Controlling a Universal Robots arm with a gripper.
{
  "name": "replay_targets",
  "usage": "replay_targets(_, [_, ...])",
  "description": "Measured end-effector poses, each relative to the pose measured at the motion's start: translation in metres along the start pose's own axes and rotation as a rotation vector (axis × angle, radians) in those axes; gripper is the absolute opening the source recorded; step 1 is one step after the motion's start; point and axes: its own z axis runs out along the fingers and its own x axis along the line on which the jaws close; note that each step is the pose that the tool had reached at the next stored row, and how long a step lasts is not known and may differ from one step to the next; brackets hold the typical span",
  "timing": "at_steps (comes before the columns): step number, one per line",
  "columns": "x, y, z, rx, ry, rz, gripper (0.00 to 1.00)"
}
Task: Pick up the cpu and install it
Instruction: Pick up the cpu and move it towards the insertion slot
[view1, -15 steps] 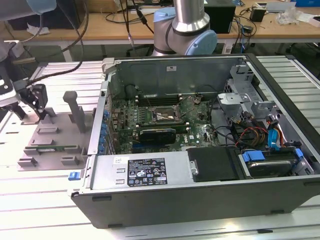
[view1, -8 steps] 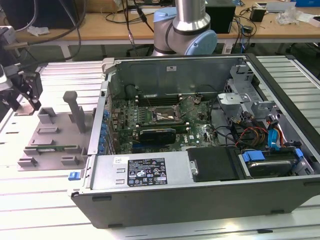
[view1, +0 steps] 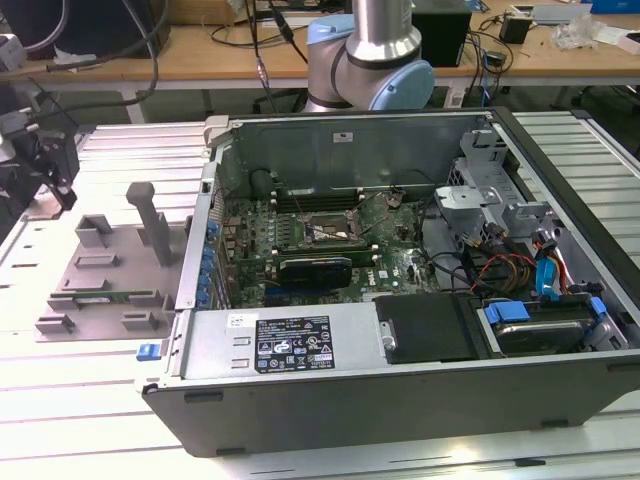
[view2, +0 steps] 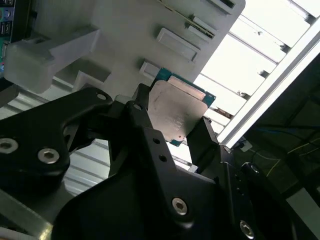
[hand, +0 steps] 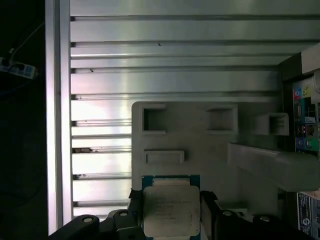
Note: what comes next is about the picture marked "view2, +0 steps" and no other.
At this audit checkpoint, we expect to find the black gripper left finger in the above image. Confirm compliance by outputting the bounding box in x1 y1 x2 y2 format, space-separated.
0 83 198 226

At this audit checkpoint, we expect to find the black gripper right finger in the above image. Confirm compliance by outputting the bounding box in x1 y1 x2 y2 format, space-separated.
187 116 301 240

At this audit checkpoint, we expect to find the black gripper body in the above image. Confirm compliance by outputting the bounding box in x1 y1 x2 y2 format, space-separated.
52 172 233 240

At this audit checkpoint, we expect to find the silver CPU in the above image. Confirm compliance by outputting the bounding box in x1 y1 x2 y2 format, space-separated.
147 67 216 148

